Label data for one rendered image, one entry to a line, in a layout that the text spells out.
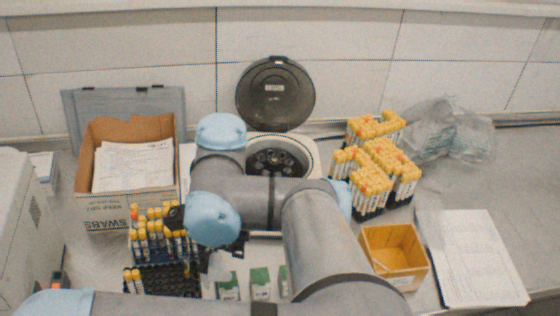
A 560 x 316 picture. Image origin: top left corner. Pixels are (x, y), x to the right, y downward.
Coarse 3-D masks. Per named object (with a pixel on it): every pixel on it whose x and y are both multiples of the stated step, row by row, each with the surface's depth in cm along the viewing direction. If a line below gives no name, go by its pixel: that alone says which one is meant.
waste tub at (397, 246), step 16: (400, 224) 103; (368, 240) 105; (384, 240) 106; (400, 240) 107; (416, 240) 100; (368, 256) 97; (384, 256) 107; (400, 256) 107; (416, 256) 100; (384, 272) 92; (400, 272) 93; (416, 272) 94; (400, 288) 98; (416, 288) 99
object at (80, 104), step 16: (64, 96) 115; (80, 96) 115; (96, 96) 116; (112, 96) 116; (128, 96) 117; (144, 96) 117; (160, 96) 118; (176, 96) 119; (64, 112) 117; (80, 112) 118; (96, 112) 118; (112, 112) 119; (128, 112) 120; (144, 112) 120; (160, 112) 121; (176, 112) 121; (80, 128) 120; (176, 128) 124; (80, 144) 123
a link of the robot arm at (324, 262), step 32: (288, 192) 57; (320, 192) 54; (288, 224) 47; (320, 224) 42; (288, 256) 40; (320, 256) 35; (352, 256) 35; (288, 288) 36; (320, 288) 28; (352, 288) 27; (384, 288) 27
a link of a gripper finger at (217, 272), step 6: (216, 252) 79; (210, 258) 79; (216, 258) 79; (222, 258) 80; (210, 264) 80; (216, 264) 80; (222, 264) 80; (210, 270) 80; (216, 270) 80; (222, 270) 80; (228, 270) 80; (204, 276) 80; (210, 276) 81; (216, 276) 81; (222, 276) 80; (228, 276) 80; (204, 282) 81
